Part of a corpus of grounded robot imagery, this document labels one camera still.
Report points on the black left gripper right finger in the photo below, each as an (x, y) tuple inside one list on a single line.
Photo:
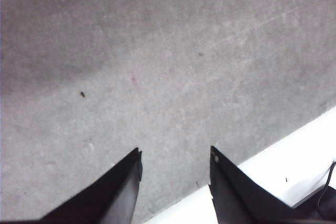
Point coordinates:
[(241, 197)]

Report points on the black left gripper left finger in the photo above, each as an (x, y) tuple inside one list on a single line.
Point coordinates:
[(105, 197)]

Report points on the grey table cloth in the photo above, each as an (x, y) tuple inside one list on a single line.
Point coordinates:
[(157, 51)]

